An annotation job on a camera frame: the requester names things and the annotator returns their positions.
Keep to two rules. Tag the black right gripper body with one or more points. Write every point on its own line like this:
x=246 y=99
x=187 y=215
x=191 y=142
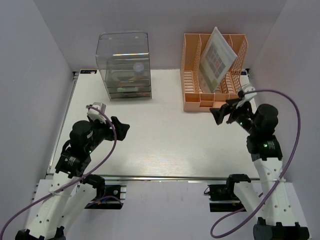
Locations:
x=243 y=116

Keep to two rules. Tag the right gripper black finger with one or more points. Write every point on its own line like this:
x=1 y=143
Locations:
x=219 y=113
x=234 y=103

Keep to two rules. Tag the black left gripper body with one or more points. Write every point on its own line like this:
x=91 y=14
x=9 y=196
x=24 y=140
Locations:
x=101 y=131

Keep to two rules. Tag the clear mesh zipper pouch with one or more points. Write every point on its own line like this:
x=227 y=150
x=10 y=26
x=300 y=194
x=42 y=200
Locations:
x=215 y=61

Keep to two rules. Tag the clear paper clip tub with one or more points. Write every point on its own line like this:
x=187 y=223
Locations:
x=138 y=69

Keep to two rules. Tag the clear grey drawer organizer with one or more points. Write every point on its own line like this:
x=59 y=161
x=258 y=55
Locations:
x=116 y=53

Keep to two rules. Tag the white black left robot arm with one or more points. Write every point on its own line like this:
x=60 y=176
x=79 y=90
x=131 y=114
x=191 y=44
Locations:
x=71 y=188

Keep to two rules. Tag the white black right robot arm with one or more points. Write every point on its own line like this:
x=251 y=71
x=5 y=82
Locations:
x=273 y=212

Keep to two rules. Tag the orange file rack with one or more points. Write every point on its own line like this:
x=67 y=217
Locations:
x=194 y=100

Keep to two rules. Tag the green highlighter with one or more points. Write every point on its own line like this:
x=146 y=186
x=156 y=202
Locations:
x=127 y=89

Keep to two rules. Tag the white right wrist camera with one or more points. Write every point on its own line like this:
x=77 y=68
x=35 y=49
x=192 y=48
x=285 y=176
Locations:
x=245 y=94

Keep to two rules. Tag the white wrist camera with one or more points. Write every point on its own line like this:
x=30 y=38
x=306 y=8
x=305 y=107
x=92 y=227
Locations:
x=95 y=112
x=245 y=94

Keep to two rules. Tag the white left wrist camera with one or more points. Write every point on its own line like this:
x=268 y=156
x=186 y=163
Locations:
x=95 y=112

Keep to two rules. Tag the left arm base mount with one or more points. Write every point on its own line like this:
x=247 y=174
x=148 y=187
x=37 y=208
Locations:
x=111 y=196

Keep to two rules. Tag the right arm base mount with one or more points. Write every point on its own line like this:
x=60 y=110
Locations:
x=220 y=200

